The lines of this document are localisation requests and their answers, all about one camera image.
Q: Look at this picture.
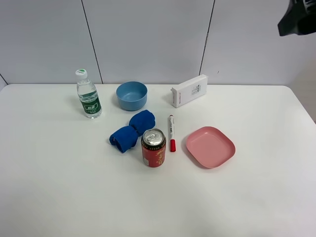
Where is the blue rolled towel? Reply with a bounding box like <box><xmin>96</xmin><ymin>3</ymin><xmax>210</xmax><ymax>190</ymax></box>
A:
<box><xmin>109</xmin><ymin>110</ymin><xmax>156</xmax><ymax>153</ymax></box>

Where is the white cardboard box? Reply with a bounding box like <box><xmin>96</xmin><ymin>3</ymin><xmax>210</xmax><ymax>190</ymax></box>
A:
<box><xmin>171</xmin><ymin>74</ymin><xmax>208</xmax><ymax>108</ymax></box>

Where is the blue plastic bowl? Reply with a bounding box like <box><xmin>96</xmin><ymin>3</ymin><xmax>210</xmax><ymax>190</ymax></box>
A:
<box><xmin>116</xmin><ymin>81</ymin><xmax>148</xmax><ymax>111</ymax></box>

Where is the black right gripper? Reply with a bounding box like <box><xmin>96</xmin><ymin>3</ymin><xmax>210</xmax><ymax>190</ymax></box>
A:
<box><xmin>277</xmin><ymin>0</ymin><xmax>316</xmax><ymax>37</ymax></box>

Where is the pink square plastic plate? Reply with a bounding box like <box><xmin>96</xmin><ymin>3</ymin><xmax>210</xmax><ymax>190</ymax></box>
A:
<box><xmin>186</xmin><ymin>126</ymin><xmax>236</xmax><ymax>169</ymax></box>

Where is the red white marker pen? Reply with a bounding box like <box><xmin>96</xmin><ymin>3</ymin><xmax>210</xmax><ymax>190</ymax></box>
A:
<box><xmin>169</xmin><ymin>115</ymin><xmax>176</xmax><ymax>152</ymax></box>

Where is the red drink can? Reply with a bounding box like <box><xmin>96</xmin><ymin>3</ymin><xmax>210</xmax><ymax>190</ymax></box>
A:
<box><xmin>141</xmin><ymin>128</ymin><xmax>166</xmax><ymax>168</ymax></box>

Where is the clear water bottle green label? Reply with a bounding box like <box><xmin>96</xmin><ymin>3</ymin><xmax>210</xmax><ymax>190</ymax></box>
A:
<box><xmin>75</xmin><ymin>69</ymin><xmax>102</xmax><ymax>119</ymax></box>

